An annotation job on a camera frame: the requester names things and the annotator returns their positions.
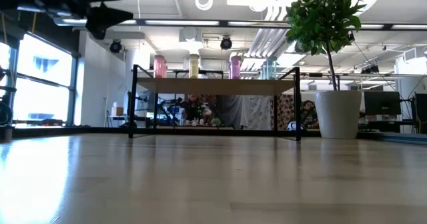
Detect red pill bottle white cap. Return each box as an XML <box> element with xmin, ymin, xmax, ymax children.
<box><xmin>153</xmin><ymin>54</ymin><xmax>167</xmax><ymax>79</ymax></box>

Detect pink pill bottle white cap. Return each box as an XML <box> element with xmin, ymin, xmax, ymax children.
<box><xmin>228</xmin><ymin>55</ymin><xmax>242</xmax><ymax>80</ymax></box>

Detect yellow pill bottle white cap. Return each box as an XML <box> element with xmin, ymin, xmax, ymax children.
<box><xmin>188</xmin><ymin>53</ymin><xmax>200</xmax><ymax>79</ymax></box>

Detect black round ceiling speaker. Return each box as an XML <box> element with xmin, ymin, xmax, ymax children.
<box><xmin>220</xmin><ymin>36</ymin><xmax>233</xmax><ymax>51</ymax></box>
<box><xmin>109</xmin><ymin>39</ymin><xmax>123</xmax><ymax>54</ymax></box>

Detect green leafy plant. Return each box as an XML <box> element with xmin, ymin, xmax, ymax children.
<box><xmin>285</xmin><ymin>0</ymin><xmax>368</xmax><ymax>92</ymax></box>

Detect large window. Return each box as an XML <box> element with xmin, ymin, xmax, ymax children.
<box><xmin>0</xmin><ymin>32</ymin><xmax>79</xmax><ymax>127</ymax></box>

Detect patterned hanging cloth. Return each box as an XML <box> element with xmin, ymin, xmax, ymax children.
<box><xmin>220</xmin><ymin>95</ymin><xmax>276</xmax><ymax>131</ymax></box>

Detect black and white ball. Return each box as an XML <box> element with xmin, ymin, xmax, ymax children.
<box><xmin>287</xmin><ymin>121</ymin><xmax>306</xmax><ymax>132</ymax></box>

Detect white plant pot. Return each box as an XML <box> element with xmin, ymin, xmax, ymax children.
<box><xmin>313</xmin><ymin>89</ymin><xmax>364</xmax><ymax>139</ymax></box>

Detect black computer monitor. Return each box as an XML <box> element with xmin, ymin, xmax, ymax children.
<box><xmin>414</xmin><ymin>93</ymin><xmax>427</xmax><ymax>135</ymax></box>
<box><xmin>363</xmin><ymin>90</ymin><xmax>402</xmax><ymax>117</ymax></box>

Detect white hanging ring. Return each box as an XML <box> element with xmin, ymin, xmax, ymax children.
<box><xmin>195</xmin><ymin>0</ymin><xmax>214</xmax><ymax>11</ymax></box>

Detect white ceiling duct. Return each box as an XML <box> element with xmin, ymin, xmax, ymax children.
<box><xmin>178</xmin><ymin>27</ymin><xmax>204</xmax><ymax>57</ymax></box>

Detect wooden shelf black metal frame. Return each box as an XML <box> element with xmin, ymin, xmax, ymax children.
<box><xmin>128</xmin><ymin>63</ymin><xmax>303</xmax><ymax>142</ymax></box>

